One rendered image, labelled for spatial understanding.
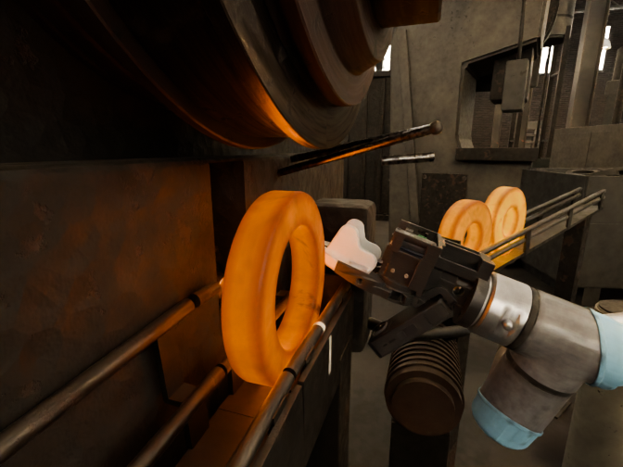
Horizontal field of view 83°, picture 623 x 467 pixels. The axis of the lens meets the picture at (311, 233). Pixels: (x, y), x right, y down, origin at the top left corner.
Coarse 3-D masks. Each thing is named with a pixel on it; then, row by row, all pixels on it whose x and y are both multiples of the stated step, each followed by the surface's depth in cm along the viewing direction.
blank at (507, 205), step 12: (492, 192) 76; (504, 192) 75; (516, 192) 77; (492, 204) 74; (504, 204) 75; (516, 204) 78; (492, 216) 74; (504, 216) 76; (516, 216) 80; (492, 228) 74; (504, 228) 82; (516, 228) 80; (492, 240) 75; (492, 252) 78
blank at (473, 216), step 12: (456, 204) 68; (468, 204) 67; (480, 204) 69; (444, 216) 67; (456, 216) 66; (468, 216) 67; (480, 216) 70; (444, 228) 66; (456, 228) 65; (468, 228) 73; (480, 228) 71; (468, 240) 73; (480, 240) 72
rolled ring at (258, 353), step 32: (288, 192) 32; (256, 224) 27; (288, 224) 29; (320, 224) 39; (256, 256) 26; (320, 256) 40; (224, 288) 26; (256, 288) 25; (320, 288) 41; (224, 320) 26; (256, 320) 25; (288, 320) 38; (256, 352) 26; (288, 352) 32
